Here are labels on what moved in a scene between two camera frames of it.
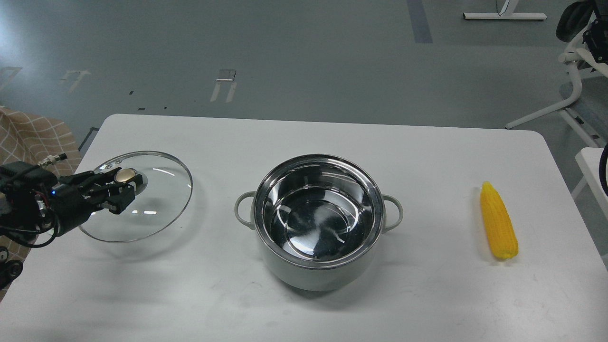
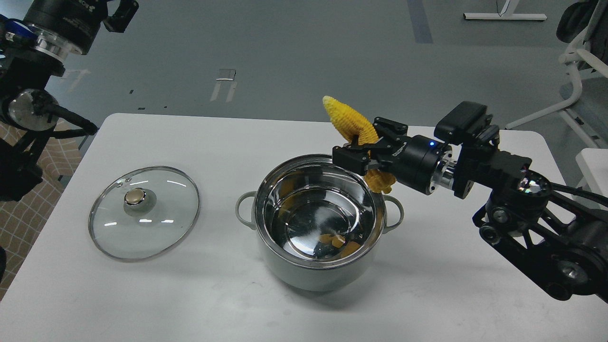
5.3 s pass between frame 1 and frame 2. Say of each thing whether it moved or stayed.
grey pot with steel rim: stayed
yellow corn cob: moved
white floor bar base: stayed
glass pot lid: moved
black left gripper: moved
